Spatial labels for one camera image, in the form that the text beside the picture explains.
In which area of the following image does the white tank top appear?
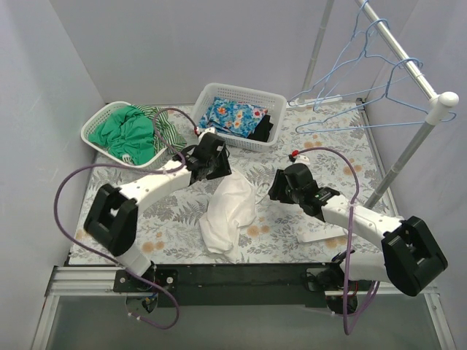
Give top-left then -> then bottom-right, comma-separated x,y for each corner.
199,170 -> 256,263

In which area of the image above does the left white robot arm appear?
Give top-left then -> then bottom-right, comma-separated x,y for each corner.
84,131 -> 231,292

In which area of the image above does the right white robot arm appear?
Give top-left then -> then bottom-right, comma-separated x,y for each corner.
269,163 -> 448,297

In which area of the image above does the green striped garment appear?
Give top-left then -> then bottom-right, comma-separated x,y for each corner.
134,104 -> 187,154

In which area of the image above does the blue floral cloth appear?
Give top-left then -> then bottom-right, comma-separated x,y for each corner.
198,97 -> 269,139

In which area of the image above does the black cloth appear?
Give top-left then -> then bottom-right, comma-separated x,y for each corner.
247,114 -> 274,142

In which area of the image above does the green shirt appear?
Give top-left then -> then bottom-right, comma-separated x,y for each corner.
88,106 -> 156,166

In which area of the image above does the white rectangular basket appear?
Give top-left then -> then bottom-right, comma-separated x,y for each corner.
191,83 -> 287,152

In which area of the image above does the white oval laundry basket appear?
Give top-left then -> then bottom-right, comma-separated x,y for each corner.
80,101 -> 169,170

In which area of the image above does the silver clothes rack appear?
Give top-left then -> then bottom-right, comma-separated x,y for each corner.
287,0 -> 460,245

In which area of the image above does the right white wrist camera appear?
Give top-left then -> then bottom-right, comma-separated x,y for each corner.
288,150 -> 311,166

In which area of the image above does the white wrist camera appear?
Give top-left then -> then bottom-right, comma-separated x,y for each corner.
288,150 -> 311,166
194,127 -> 217,140

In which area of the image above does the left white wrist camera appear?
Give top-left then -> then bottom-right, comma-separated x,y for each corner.
194,127 -> 217,140

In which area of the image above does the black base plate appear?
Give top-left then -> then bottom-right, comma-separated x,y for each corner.
112,262 -> 366,311

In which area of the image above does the near blue wire hanger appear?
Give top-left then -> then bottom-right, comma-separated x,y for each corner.
295,58 -> 459,136

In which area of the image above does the blue wire hanger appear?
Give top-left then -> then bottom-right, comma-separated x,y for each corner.
295,58 -> 459,136
287,1 -> 377,110
313,17 -> 413,114

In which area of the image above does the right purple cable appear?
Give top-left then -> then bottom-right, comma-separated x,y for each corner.
291,147 -> 380,336

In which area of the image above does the middle blue wire hanger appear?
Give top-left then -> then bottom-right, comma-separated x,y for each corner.
313,17 -> 413,114

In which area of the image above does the aluminium frame rail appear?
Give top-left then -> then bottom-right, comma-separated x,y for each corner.
31,265 -> 117,349

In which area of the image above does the far blue wire hanger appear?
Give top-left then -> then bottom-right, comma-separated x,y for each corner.
287,1 -> 377,110

